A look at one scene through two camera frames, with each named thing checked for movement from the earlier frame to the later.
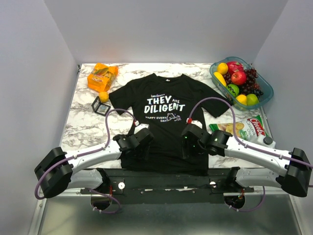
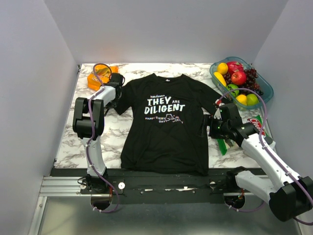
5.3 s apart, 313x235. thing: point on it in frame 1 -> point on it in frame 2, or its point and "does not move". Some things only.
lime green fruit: [252, 99] does not move
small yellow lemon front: [242, 98] does not move
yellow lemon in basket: [222, 68] does not move
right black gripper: [185, 142] -> [207, 121]
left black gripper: [145, 154] -> [112, 105]
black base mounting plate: [200, 189] does not move
